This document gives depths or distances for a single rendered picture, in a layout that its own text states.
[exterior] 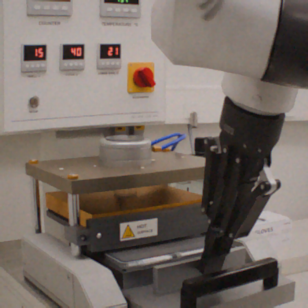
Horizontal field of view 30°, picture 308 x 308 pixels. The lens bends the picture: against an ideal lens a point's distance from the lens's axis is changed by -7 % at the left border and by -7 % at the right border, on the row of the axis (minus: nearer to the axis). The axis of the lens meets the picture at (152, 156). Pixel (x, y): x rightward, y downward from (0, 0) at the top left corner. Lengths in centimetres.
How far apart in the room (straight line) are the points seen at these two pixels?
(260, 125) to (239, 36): 16
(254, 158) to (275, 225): 88
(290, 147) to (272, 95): 119
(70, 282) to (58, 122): 33
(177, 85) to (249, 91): 96
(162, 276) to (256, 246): 20
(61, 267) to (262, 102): 35
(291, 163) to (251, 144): 117
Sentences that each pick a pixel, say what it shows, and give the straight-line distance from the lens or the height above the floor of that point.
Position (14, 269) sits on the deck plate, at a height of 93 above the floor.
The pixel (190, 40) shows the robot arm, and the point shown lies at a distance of 52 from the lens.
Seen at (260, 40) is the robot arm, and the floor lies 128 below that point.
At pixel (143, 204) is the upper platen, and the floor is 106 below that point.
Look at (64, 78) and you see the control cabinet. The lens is 101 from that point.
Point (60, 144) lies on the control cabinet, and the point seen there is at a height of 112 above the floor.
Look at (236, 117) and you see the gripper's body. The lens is 66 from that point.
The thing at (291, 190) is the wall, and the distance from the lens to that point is 185.
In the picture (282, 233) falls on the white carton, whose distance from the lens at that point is 157.
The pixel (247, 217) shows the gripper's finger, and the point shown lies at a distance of 70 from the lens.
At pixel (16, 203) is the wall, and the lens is 148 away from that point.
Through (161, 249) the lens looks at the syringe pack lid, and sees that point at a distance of 84.
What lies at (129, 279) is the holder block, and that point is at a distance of 78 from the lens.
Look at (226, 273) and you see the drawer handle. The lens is 73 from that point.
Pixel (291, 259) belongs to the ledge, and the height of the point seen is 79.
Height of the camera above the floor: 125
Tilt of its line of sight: 8 degrees down
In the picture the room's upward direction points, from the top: straight up
